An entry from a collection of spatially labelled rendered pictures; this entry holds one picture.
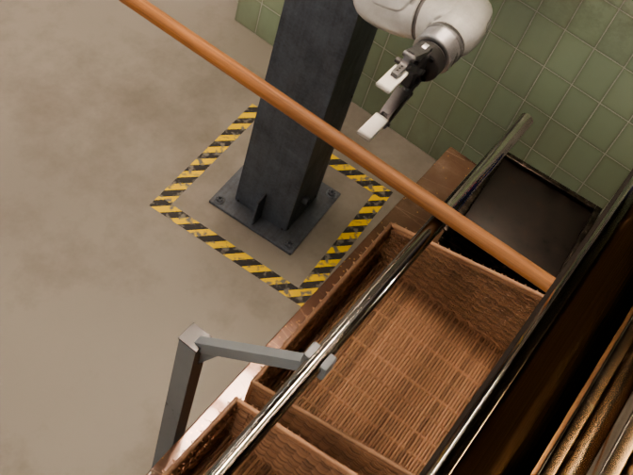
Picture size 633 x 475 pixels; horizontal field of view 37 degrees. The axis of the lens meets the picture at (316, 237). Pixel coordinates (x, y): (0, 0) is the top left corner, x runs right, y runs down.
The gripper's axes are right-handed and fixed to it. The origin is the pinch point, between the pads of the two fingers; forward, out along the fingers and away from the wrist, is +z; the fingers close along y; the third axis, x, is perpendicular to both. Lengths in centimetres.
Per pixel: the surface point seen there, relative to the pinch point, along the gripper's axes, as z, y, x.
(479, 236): 12.4, -1.2, -29.4
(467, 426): 59, -25, -43
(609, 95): -112, 55, -31
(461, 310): -17, 57, -33
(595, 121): -112, 66, -32
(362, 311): 37.0, 1.8, -21.7
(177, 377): 49, 38, 1
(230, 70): 12.8, -0.4, 24.7
